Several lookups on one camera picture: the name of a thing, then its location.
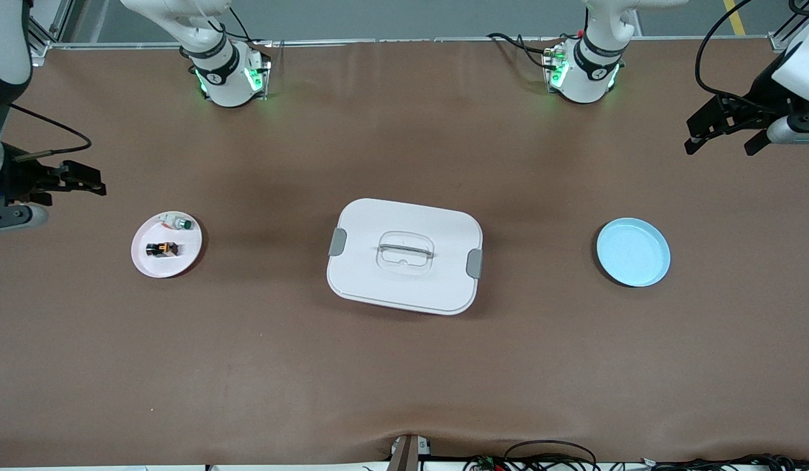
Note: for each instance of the orange and black switch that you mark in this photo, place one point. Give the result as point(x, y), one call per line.
point(162, 249)

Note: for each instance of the green capped white switch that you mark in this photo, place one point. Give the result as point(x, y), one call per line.
point(184, 224)

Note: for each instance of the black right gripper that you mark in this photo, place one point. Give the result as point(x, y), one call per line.
point(21, 178)

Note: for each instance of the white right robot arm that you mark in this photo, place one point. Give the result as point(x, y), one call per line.
point(224, 78)

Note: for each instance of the grey box latch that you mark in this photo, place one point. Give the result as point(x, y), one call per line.
point(337, 242)

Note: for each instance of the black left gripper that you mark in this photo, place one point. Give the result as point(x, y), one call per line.
point(762, 100)

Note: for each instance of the aluminium frame profile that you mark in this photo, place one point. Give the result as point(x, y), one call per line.
point(61, 19)
point(780, 42)

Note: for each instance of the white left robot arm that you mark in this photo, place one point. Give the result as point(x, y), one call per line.
point(590, 72)

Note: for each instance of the white lidded storage box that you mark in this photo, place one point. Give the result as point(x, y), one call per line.
point(404, 294)

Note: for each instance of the aluminium camera stand profile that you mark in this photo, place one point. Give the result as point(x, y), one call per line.
point(407, 454)

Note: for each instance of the pink round plate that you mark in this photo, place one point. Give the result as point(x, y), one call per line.
point(175, 268)

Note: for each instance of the light blue round plate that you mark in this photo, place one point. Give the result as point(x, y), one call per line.
point(633, 255)

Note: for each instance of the green terminal connector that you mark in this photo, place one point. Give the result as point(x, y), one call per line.
point(486, 464)

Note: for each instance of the brown table mat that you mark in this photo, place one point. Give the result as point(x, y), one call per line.
point(404, 379)

